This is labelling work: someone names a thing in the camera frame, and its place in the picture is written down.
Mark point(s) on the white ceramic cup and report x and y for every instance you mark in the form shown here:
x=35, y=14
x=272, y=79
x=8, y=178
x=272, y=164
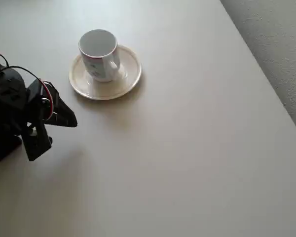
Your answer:
x=98, y=56

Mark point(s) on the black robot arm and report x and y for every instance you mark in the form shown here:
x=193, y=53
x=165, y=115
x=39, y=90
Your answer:
x=5, y=103

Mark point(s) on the white round saucer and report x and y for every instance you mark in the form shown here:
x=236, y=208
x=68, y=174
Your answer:
x=108, y=89

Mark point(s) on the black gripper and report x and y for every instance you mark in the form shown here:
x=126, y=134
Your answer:
x=41, y=95

